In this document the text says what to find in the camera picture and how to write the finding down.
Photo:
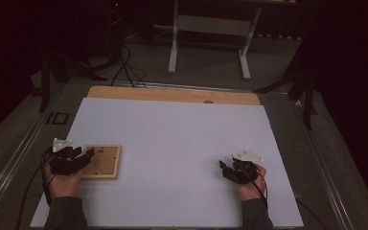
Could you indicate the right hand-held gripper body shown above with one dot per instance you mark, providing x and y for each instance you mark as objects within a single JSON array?
[{"x": 244, "y": 172}]

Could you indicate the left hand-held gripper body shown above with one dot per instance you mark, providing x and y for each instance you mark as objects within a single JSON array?
[{"x": 62, "y": 164}]

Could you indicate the wooden picture frame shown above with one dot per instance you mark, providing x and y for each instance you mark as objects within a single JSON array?
[{"x": 107, "y": 163}]

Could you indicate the person's right hand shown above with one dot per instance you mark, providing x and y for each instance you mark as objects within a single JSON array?
[{"x": 250, "y": 191}]

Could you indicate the person's left hand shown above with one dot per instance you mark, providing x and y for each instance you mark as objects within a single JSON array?
[{"x": 64, "y": 187}]

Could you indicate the black floor socket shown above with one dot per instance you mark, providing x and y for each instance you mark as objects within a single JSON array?
[{"x": 57, "y": 118}]

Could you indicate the white table mat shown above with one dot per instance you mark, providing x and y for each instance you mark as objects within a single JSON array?
[{"x": 172, "y": 127}]

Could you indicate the black tripod stand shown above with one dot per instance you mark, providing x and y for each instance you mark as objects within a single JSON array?
[
  {"x": 308, "y": 105},
  {"x": 44, "y": 89}
]

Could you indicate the dark equipment stand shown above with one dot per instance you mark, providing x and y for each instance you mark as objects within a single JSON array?
[{"x": 116, "y": 32}]

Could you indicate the metal floor rail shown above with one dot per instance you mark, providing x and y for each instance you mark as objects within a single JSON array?
[
  {"x": 172, "y": 85},
  {"x": 326, "y": 172},
  {"x": 12, "y": 163}
]

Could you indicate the white desk frame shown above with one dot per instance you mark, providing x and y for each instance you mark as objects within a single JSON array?
[{"x": 211, "y": 25}]

